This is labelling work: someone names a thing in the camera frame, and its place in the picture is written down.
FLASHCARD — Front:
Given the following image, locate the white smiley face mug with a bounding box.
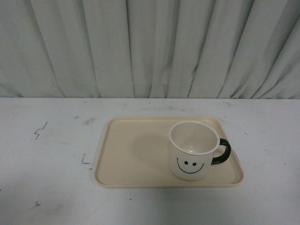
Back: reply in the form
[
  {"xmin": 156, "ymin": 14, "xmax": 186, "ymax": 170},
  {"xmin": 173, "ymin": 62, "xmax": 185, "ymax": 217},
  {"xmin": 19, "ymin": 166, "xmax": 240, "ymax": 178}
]
[{"xmin": 168, "ymin": 121, "xmax": 232, "ymax": 181}]

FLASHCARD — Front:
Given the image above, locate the beige rectangular plastic tray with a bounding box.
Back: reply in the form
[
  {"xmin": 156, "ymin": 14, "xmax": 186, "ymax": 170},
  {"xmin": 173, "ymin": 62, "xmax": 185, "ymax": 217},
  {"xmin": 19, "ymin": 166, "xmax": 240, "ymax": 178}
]
[{"xmin": 95, "ymin": 116, "xmax": 244, "ymax": 188}]

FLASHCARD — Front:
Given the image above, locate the grey pleated curtain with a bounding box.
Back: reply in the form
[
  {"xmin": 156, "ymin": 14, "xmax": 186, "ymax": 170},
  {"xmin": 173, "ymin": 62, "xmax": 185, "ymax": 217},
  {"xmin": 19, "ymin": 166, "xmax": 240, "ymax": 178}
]
[{"xmin": 0, "ymin": 0, "xmax": 300, "ymax": 99}]

